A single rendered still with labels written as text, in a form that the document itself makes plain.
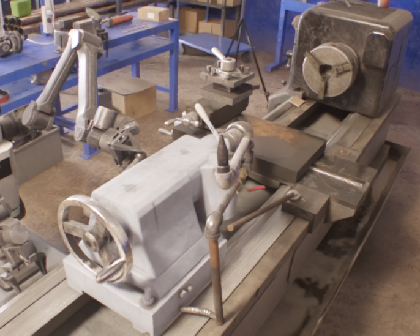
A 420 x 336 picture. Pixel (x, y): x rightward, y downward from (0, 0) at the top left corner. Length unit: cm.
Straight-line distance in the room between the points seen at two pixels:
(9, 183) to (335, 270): 143
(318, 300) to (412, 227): 144
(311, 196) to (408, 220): 171
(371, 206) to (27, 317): 185
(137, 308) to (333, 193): 87
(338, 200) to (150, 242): 80
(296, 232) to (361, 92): 110
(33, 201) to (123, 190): 211
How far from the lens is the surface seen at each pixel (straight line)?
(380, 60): 227
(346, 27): 234
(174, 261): 111
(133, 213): 99
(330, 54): 217
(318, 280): 197
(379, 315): 249
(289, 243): 145
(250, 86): 191
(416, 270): 284
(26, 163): 329
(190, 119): 172
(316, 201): 158
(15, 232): 130
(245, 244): 141
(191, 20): 639
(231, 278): 129
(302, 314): 182
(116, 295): 112
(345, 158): 189
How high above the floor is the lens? 175
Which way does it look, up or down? 32 degrees down
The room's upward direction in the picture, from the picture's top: 3 degrees clockwise
